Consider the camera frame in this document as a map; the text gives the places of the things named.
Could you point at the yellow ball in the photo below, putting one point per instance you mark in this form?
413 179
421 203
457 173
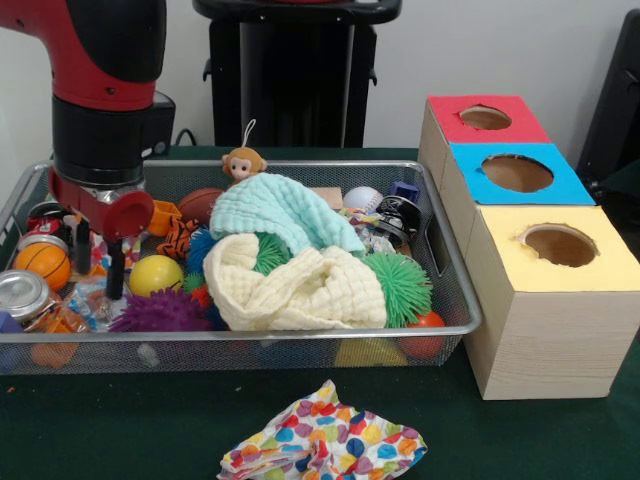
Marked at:
155 275

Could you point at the clear plastic water bottle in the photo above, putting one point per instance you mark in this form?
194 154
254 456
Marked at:
92 305

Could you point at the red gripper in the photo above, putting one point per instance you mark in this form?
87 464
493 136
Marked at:
100 210

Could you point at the polka dot cloth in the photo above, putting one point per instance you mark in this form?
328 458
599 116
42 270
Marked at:
330 440

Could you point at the mint green cloth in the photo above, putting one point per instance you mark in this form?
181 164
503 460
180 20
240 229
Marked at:
275 205

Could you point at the brown monkey plush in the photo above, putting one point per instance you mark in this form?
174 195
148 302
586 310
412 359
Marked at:
243 162

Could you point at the green spiky ball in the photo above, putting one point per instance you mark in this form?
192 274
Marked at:
405 285

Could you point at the side table with green cloth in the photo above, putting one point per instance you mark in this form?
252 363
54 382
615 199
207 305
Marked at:
625 185

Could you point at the dark green tablecloth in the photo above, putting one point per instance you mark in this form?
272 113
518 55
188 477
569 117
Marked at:
100 430

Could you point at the small brown football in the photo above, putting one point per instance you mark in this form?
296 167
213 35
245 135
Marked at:
200 205

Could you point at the wooden box with three holes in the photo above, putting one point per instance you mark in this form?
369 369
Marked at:
540 340

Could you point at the silver tin can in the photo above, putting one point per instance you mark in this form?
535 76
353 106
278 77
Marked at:
22 295

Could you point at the cream cloth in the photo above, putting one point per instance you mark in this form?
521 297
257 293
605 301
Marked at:
300 295

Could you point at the purple spiky ball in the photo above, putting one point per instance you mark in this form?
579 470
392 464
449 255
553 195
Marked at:
160 312

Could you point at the small orange basketball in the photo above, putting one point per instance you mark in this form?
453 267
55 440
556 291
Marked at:
42 265

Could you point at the black upright panel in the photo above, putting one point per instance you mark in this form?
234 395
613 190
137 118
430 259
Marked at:
622 100

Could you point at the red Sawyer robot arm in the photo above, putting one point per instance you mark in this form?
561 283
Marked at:
100 100

